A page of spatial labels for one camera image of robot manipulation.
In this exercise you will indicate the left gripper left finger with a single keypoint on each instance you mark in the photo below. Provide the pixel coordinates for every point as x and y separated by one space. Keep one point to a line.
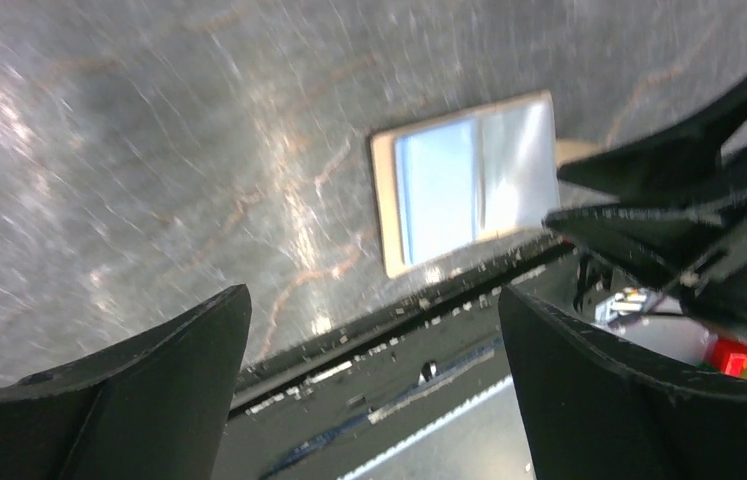
153 406

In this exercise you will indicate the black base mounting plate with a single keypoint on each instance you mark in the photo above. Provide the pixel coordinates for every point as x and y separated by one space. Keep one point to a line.
321 409

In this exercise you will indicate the beige card holder wallet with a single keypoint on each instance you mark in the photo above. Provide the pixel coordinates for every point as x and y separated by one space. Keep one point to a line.
467 177

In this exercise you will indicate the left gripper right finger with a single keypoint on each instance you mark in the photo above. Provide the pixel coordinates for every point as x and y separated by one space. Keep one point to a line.
595 406

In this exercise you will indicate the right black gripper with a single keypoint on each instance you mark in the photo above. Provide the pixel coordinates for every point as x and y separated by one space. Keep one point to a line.
701 246

